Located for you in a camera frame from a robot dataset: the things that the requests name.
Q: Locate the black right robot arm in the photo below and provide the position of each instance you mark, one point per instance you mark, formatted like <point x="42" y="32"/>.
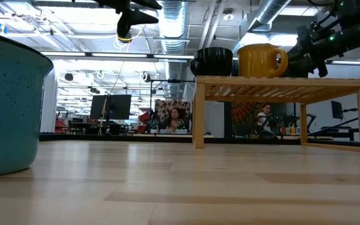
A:
<point x="352" y="34"/>

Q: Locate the teal enamel mug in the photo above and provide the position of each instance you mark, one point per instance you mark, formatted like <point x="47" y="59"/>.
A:
<point x="11" y="109"/>

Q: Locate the yellow enamel mug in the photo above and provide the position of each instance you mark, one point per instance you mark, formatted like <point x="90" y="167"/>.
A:
<point x="258" y="61"/>

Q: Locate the person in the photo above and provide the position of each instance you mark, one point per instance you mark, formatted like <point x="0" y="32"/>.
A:
<point x="173" y="120"/>
<point x="263" y="118"/>

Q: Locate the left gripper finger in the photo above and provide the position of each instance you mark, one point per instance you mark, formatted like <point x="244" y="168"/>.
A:
<point x="148" y="3"/>
<point x="130" y="20"/>

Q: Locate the black glossy mug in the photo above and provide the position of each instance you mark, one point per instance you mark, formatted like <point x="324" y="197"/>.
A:
<point x="212" y="62"/>

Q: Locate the small black monitor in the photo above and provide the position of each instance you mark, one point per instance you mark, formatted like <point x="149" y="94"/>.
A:
<point x="337" y="109"/>

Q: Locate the black table edge frame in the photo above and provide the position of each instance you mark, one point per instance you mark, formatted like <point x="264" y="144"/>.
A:
<point x="120" y="137"/>

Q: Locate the orange mandala tapestry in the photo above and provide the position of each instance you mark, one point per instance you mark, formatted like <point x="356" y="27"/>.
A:
<point x="245" y="112"/>

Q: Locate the white column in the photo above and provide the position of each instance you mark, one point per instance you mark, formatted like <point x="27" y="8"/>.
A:
<point x="48" y="100"/>

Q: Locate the round ceiling fixture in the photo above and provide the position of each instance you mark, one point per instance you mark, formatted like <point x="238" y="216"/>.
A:
<point x="228" y="15"/>

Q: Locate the silver spiral ventilation duct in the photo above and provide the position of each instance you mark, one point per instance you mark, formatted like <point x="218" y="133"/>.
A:
<point x="172" y="47"/>

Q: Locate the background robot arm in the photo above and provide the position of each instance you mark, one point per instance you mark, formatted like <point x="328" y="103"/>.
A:
<point x="311" y="123"/>

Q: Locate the patterned wall tapestry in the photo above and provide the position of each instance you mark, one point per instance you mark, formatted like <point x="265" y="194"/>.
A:
<point x="167" y="104"/>

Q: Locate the blue ceramic mug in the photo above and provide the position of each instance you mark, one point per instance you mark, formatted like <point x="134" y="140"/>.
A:
<point x="234" y="69"/>

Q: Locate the ceiling light bar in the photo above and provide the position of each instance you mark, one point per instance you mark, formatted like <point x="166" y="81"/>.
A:
<point x="355" y="62"/>
<point x="120" y="55"/>

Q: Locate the black background table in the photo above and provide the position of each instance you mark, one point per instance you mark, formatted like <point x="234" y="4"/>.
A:
<point x="339" y="128"/>

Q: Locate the silver slanted ventilation duct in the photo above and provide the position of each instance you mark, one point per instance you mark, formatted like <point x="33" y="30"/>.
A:
<point x="270" y="12"/>

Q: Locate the large black monitor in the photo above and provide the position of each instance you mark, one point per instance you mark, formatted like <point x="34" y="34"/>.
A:
<point x="111" y="107"/>

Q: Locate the wooden slatted rack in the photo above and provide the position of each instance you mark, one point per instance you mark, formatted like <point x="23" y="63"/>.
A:
<point x="277" y="82"/>

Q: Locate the black aluminium support frame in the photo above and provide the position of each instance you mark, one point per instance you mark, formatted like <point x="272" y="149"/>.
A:
<point x="339" y="125"/>

